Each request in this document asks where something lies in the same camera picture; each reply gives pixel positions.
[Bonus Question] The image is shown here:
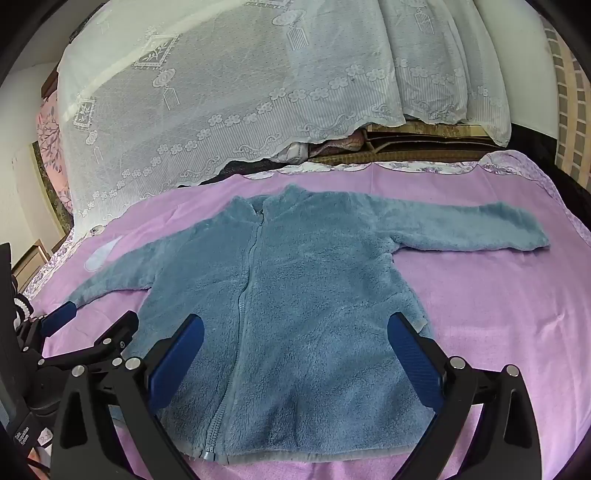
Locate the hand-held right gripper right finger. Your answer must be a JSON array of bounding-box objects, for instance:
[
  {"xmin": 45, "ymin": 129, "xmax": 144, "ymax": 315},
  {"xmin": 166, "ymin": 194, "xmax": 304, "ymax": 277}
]
[{"xmin": 388, "ymin": 311, "xmax": 543, "ymax": 480}]

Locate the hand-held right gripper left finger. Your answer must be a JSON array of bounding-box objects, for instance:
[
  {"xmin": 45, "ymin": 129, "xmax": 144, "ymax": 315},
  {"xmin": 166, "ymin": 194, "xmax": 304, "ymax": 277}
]
[{"xmin": 50, "ymin": 314, "xmax": 205, "ymax": 480}]

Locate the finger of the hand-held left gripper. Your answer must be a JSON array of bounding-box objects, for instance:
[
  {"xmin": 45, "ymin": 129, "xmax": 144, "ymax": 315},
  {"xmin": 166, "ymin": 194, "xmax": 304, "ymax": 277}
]
[
  {"xmin": 17, "ymin": 301, "xmax": 78, "ymax": 350},
  {"xmin": 34, "ymin": 311, "xmax": 140, "ymax": 371}
]

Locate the blue fleece zip jacket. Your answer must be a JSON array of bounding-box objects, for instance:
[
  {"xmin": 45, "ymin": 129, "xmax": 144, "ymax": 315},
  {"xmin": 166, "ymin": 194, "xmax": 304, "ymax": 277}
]
[{"xmin": 69, "ymin": 184, "xmax": 551, "ymax": 464}]

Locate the pink bed sheet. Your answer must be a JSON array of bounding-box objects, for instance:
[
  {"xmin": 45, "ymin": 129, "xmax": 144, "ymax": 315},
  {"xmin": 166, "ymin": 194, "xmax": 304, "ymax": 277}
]
[{"xmin": 21, "ymin": 150, "xmax": 591, "ymax": 480}]

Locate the pink floral cloth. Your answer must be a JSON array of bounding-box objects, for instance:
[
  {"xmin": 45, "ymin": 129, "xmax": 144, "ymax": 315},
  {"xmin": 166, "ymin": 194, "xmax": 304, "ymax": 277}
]
[{"xmin": 38, "ymin": 90, "xmax": 74, "ymax": 213}]

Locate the dark folded cloth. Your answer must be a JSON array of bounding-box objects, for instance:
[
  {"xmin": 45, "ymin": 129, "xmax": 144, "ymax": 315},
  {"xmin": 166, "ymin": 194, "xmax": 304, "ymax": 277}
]
[{"xmin": 215, "ymin": 158, "xmax": 280, "ymax": 180}]

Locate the brown patterned folded blanket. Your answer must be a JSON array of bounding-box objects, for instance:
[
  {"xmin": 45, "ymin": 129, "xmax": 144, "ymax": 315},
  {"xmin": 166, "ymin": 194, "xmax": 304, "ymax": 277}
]
[{"xmin": 309, "ymin": 121, "xmax": 502, "ymax": 166}]

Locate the pink white folded cloth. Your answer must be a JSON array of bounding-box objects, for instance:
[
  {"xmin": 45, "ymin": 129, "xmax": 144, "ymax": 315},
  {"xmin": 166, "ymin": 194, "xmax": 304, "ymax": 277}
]
[{"xmin": 277, "ymin": 131, "xmax": 365, "ymax": 164}]

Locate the white lace cover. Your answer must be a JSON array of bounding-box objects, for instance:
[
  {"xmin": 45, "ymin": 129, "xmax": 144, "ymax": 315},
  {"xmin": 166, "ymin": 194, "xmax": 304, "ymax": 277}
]
[{"xmin": 55, "ymin": 0, "xmax": 512, "ymax": 232}]

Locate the checked cloth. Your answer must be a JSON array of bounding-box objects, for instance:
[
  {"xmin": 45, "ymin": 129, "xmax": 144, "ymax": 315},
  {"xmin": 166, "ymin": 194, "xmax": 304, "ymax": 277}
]
[{"xmin": 542, "ymin": 25, "xmax": 591, "ymax": 185}]

